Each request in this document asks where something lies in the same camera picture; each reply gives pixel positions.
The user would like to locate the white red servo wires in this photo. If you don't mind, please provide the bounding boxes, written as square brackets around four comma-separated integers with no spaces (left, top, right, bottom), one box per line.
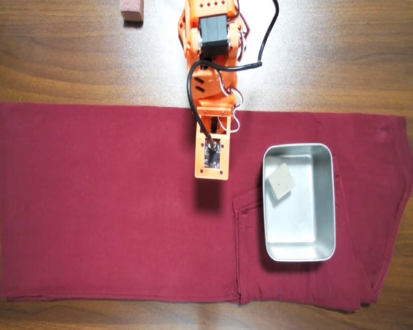
[215,10,253,134]

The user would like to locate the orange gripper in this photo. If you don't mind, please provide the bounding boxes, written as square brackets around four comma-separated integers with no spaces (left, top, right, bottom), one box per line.
[194,96,239,135]

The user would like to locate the beige foam cube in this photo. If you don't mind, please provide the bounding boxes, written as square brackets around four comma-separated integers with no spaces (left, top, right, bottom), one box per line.
[265,162,297,201]

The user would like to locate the rectangular metal tray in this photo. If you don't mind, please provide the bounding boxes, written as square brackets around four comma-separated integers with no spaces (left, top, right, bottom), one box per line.
[262,142,337,263]

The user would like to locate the pink sponge block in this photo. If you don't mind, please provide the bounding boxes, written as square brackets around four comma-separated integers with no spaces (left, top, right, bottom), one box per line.
[120,0,146,23]

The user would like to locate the dark red cloth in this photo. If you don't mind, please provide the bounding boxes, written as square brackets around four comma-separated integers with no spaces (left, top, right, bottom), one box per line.
[0,102,413,313]

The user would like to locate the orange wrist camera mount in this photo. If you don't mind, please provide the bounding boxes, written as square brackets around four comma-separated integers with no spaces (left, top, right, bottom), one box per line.
[193,106,233,182]

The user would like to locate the black camera cable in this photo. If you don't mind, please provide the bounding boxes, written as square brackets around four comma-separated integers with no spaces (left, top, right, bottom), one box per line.
[187,0,281,147]

